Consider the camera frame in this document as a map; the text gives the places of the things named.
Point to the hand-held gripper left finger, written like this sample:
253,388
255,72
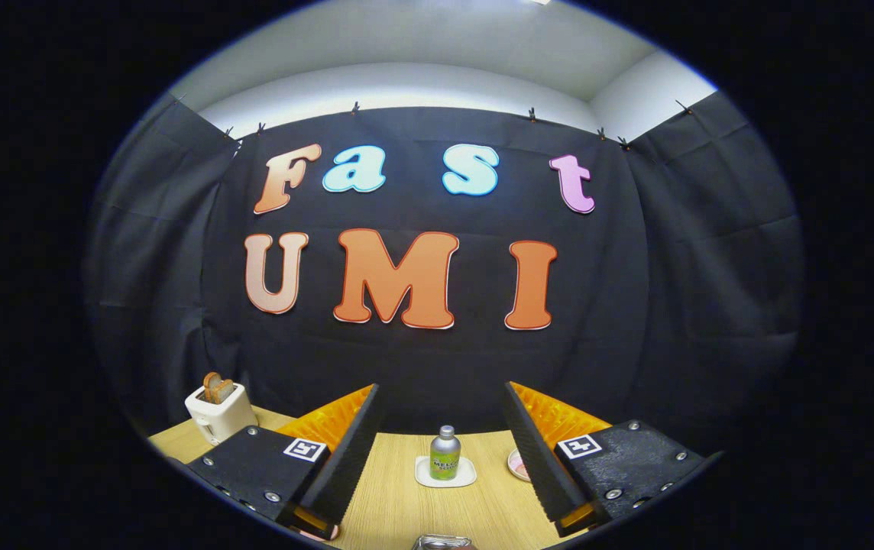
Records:
349,458

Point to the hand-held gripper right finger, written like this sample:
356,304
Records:
536,458

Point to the oval plate with food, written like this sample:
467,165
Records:
517,464

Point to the white square coaster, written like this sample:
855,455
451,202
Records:
469,478

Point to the green soda bottle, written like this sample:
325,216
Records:
445,458

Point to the white toaster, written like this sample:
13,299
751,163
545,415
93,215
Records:
223,420

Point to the toasted bread slice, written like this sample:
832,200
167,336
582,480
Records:
217,388

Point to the row of small black clips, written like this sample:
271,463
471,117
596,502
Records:
355,108

